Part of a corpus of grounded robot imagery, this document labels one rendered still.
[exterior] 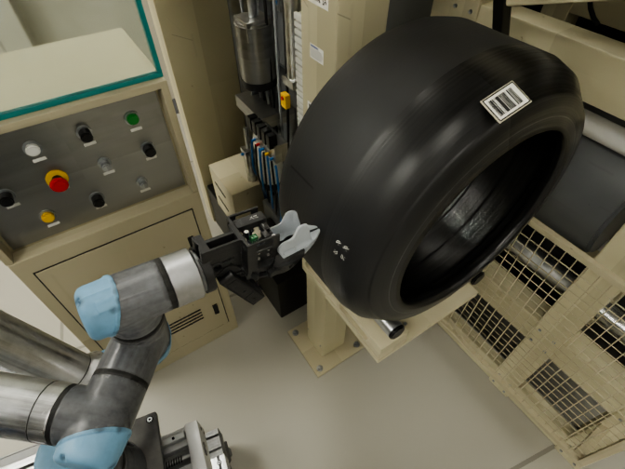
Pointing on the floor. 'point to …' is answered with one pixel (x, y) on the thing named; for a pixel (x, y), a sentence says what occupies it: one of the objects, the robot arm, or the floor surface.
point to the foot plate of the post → (320, 365)
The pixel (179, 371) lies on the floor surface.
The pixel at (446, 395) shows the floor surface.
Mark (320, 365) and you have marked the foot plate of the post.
